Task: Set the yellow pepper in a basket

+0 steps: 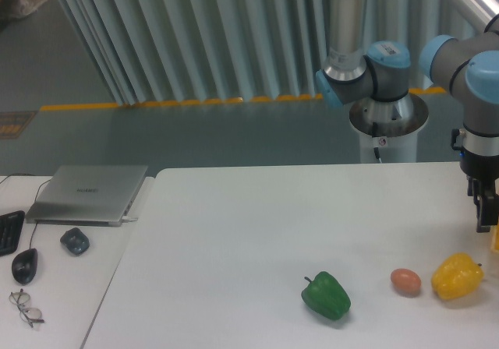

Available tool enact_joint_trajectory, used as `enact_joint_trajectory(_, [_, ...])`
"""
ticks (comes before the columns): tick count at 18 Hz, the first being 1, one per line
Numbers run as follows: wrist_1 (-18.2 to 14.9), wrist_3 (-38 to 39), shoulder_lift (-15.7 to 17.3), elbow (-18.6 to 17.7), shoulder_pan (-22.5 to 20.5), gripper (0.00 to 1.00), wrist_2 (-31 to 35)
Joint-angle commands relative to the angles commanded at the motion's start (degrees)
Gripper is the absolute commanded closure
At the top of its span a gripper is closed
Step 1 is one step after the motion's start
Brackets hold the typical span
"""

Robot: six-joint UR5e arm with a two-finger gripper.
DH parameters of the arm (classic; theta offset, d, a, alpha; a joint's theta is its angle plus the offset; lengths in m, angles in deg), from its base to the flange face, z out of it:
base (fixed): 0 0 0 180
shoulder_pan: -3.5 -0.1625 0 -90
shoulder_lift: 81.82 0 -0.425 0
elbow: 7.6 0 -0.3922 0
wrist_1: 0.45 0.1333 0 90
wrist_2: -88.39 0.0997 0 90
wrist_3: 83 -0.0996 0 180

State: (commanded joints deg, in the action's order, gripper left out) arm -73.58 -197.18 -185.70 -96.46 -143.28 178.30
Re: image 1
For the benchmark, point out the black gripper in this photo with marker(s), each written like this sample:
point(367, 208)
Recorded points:
point(479, 162)

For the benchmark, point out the yellow bell pepper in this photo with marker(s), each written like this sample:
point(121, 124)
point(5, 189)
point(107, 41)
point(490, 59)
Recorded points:
point(457, 276)

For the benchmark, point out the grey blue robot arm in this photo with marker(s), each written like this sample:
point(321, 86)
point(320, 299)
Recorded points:
point(375, 82)

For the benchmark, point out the green bell pepper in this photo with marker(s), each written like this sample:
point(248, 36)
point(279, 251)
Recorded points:
point(325, 296)

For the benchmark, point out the brown egg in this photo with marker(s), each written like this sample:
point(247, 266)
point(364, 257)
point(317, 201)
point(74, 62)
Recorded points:
point(406, 281)

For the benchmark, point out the white folding partition screen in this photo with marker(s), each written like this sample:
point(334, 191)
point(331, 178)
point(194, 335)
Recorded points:
point(204, 50)

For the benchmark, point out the silver laptop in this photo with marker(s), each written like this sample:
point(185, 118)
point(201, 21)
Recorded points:
point(88, 195)

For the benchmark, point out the dark grey small case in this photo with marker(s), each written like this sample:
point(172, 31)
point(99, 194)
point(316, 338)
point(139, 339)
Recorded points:
point(75, 241)

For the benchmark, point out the black computer mouse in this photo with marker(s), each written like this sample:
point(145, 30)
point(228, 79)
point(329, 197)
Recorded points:
point(24, 266)

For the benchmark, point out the black keyboard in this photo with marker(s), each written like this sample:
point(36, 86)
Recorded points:
point(11, 225)

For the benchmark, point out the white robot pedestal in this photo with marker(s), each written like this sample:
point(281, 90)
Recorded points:
point(400, 149)

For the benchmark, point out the wire frame eyeglasses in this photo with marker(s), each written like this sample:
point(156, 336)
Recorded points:
point(30, 315)

